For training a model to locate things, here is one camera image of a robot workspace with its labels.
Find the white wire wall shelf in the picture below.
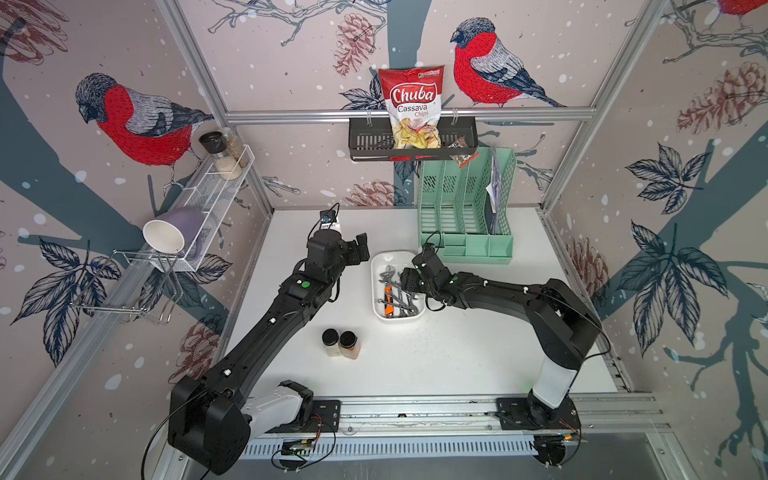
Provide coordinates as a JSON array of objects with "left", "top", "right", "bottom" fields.
[{"left": 153, "top": 146, "right": 255, "bottom": 272}]

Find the small snack packet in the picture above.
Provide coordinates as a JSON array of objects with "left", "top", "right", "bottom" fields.
[{"left": 449, "top": 137, "right": 478, "bottom": 169}]

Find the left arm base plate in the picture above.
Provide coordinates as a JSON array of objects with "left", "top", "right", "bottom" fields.
[{"left": 268, "top": 399, "right": 341, "bottom": 434}]

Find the clear glass jar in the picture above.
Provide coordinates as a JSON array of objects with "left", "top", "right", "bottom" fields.
[{"left": 221, "top": 127, "right": 249, "bottom": 168}]

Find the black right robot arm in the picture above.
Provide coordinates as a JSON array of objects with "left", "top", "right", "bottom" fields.
[{"left": 400, "top": 243, "right": 603, "bottom": 430}]

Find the white plastic storage box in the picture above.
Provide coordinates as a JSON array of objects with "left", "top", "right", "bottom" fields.
[{"left": 371, "top": 250, "right": 426, "bottom": 324}]

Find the black lid white jar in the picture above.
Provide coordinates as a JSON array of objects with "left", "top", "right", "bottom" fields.
[{"left": 199, "top": 131, "right": 242, "bottom": 181}]

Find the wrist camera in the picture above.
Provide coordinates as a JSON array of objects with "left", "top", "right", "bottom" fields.
[
  {"left": 413, "top": 250, "right": 443, "bottom": 273},
  {"left": 318, "top": 208, "right": 341, "bottom": 233}
]

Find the green plastic file organizer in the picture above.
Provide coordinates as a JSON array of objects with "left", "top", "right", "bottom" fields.
[{"left": 418, "top": 147, "right": 517, "bottom": 265}]

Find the black lid orange spice jar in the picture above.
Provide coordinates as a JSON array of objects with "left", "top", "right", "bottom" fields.
[{"left": 339, "top": 330, "right": 361, "bottom": 360}]

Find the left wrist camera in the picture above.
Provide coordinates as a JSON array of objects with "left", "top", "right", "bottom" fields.
[{"left": 318, "top": 208, "right": 341, "bottom": 233}]

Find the chrome wire cup rack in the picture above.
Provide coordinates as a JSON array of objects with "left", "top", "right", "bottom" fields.
[{"left": 69, "top": 249, "right": 184, "bottom": 325}]

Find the purple white paper cup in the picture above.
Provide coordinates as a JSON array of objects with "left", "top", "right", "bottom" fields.
[{"left": 142, "top": 206, "right": 206, "bottom": 254}]

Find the orange handled adjustable wrench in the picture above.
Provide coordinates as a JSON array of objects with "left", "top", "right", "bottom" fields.
[{"left": 378, "top": 287, "right": 419, "bottom": 318}]

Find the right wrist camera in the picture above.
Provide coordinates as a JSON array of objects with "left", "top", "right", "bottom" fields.
[{"left": 413, "top": 250, "right": 443, "bottom": 273}]

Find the black wire hanging basket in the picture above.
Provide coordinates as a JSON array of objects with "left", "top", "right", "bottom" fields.
[{"left": 348, "top": 116, "right": 480, "bottom": 163}]

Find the red Chuba chips bag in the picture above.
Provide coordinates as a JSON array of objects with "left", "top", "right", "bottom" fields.
[{"left": 378, "top": 66, "right": 444, "bottom": 150}]

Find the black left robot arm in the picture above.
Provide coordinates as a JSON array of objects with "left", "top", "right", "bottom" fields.
[{"left": 167, "top": 229, "right": 370, "bottom": 475}]

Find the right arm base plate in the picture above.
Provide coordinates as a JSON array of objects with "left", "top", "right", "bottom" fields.
[{"left": 495, "top": 395, "right": 581, "bottom": 431}]

